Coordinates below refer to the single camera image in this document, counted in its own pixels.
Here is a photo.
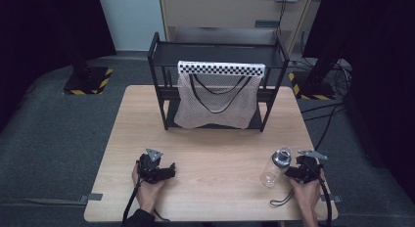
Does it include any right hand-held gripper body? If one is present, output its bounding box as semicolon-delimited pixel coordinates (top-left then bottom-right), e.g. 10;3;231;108
295;150;329;185

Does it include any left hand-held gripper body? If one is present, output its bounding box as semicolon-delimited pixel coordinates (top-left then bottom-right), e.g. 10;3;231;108
137;147;164;185

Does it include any clear bottle with silver cap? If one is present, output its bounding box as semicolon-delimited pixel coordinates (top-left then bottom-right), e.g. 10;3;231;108
259;146;293;189

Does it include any person's left hand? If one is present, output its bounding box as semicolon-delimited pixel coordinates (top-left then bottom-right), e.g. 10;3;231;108
131;162;166;215

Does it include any person's right hand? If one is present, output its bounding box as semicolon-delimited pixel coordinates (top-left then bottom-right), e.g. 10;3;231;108
288;168;327;216

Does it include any beige mesh bag checkered band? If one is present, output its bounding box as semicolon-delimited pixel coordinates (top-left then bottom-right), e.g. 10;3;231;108
173;60;267;130

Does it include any black stand with striped base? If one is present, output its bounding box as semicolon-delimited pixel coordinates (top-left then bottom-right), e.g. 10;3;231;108
62;40;115;96
287;55;338;101

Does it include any black curtain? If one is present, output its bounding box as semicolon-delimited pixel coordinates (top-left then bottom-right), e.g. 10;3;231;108
302;0;415;205
0;0;117;133

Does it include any black metal shelf rack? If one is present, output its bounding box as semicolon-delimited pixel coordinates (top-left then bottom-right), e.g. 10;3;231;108
147;31;291;133

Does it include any grey cabinet label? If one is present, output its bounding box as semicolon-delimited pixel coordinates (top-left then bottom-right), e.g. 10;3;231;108
254;20;281;28

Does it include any beige wooden cabinet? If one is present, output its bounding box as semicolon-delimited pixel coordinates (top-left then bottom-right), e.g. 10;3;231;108
158;0;316;54

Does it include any black bottle strap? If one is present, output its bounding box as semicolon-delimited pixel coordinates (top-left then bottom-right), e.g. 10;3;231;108
268;188;296;208

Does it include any right hand-held gripper black cable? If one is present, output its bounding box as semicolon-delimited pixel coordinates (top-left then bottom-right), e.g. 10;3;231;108
305;161;334;227

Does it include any hand-held gripper black cable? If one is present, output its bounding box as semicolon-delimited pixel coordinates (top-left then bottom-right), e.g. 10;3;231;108
121;177;143;222
305;161;334;227

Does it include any grey table bracket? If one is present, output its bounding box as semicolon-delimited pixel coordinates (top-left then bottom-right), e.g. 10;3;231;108
320;194;343;204
78;193;104;204

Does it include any left hand-held gripper black cable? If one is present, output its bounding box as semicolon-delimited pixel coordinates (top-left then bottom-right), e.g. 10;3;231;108
121;177;143;222

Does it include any black floor cable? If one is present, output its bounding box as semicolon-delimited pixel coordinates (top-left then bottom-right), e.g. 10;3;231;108
313;104;345;152
300;102;346;114

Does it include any tangle of floor cables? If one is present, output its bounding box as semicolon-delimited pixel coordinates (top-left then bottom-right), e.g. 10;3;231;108
326;58;354;98

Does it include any black cable from outlet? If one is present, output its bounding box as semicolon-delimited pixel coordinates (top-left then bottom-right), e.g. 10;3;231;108
275;0;289;37

